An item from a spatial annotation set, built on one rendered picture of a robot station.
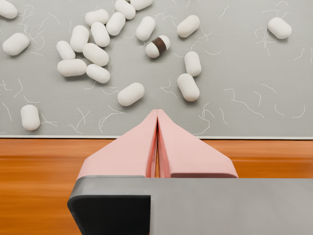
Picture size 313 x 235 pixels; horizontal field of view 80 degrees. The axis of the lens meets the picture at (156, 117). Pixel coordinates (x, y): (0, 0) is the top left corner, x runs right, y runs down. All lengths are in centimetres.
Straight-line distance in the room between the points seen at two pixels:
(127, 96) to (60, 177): 12
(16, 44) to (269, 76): 34
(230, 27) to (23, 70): 30
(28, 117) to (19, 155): 4
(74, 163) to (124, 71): 13
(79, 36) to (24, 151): 16
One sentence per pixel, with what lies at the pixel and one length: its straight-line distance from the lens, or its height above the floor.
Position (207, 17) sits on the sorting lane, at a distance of 33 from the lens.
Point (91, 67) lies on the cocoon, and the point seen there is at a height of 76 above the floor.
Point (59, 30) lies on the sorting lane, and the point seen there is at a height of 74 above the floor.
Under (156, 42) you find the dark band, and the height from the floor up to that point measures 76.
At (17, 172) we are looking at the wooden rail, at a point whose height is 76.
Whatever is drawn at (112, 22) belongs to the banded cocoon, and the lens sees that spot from 29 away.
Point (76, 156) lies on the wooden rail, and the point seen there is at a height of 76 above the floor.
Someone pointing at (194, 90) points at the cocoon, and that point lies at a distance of 24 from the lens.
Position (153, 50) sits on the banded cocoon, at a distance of 26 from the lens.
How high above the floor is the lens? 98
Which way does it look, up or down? 76 degrees down
